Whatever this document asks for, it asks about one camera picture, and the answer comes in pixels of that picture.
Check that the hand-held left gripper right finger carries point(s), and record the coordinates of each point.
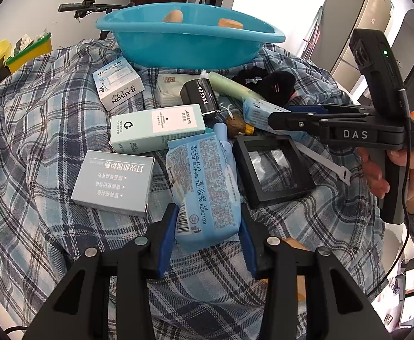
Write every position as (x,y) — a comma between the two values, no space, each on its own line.
(249,244)

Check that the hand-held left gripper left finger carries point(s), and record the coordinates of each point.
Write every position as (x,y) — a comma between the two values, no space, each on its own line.
(166,241)

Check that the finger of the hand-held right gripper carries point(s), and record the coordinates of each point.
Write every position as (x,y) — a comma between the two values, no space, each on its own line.
(306,109)
(295,123)

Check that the light blue small packet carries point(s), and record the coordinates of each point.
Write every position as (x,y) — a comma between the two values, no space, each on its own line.
(258,111)

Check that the blue wet wipes packet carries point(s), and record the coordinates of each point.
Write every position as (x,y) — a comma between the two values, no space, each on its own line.
(203,184)

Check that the orange rounded soap bar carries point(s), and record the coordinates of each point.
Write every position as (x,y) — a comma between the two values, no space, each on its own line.
(230,23)

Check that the blue plastic basin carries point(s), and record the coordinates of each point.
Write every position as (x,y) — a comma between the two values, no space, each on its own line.
(192,49)

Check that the round beige case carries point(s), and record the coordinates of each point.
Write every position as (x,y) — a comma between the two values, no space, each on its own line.
(173,17)

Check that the person's right hand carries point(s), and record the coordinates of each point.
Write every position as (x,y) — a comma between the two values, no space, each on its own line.
(372,170)

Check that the black fabric pouch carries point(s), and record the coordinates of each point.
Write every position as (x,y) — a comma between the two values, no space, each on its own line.
(278,86)

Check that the slim grey stick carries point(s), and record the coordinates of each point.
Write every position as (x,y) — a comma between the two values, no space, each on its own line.
(325,164)

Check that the small brown figurine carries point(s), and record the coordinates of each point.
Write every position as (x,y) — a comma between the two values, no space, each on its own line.
(237,125)

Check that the small blue bottle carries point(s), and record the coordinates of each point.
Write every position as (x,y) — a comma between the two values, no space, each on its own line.
(222,132)

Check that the champagne refrigerator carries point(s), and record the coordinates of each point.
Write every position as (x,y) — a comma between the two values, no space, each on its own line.
(352,7)

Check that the light green tube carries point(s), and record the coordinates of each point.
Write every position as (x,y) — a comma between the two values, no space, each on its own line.
(228,85)

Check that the grey box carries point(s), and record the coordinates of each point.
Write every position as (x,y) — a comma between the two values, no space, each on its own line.
(113,182)

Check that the small black box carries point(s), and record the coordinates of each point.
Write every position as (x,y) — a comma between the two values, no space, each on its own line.
(200,97)

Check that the mint green box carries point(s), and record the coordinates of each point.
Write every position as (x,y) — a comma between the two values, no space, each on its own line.
(150,131)

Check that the white cotton pad pack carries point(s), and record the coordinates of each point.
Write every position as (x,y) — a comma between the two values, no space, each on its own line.
(169,90)

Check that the blue plaid cloth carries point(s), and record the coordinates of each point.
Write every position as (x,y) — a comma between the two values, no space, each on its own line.
(33,148)

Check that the white and blue box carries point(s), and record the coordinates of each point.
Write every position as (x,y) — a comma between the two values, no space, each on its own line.
(118,85)

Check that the green and yellow bin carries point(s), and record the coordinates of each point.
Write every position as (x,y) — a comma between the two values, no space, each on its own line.
(29,53)

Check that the black frame display box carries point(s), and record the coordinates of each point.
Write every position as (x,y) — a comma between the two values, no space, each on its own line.
(274,173)

